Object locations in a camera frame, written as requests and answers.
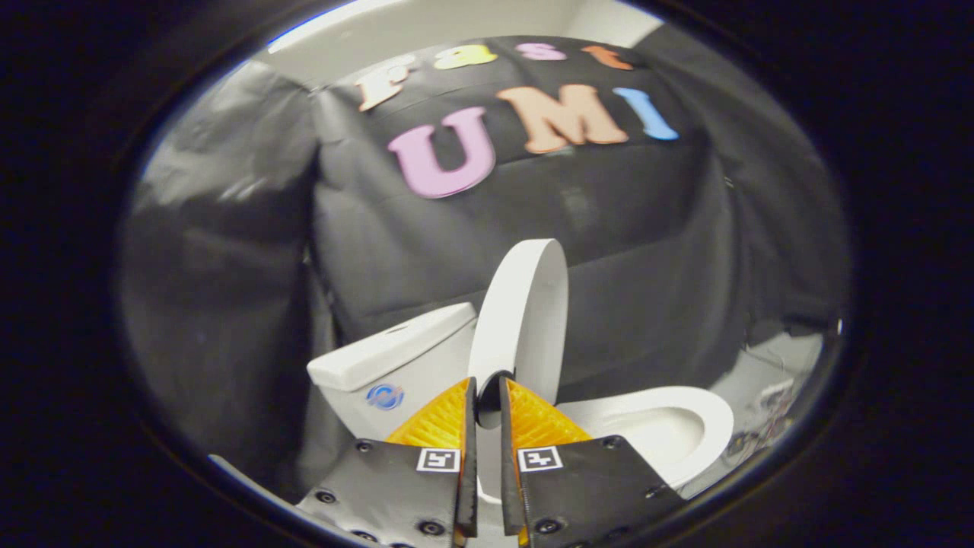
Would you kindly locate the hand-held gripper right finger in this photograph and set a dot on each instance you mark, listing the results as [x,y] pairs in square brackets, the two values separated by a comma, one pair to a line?
[508,464]

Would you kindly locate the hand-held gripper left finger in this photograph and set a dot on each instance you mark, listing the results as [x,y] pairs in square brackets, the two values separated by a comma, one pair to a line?
[466,457]

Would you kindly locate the white toilet lid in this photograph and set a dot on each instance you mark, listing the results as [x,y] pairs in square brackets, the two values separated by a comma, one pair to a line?
[517,320]

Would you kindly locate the white ceramic toilet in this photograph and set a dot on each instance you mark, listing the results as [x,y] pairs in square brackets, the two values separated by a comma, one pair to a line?
[396,350]

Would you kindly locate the black backdrop cloth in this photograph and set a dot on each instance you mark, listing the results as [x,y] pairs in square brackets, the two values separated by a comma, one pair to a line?
[609,228]

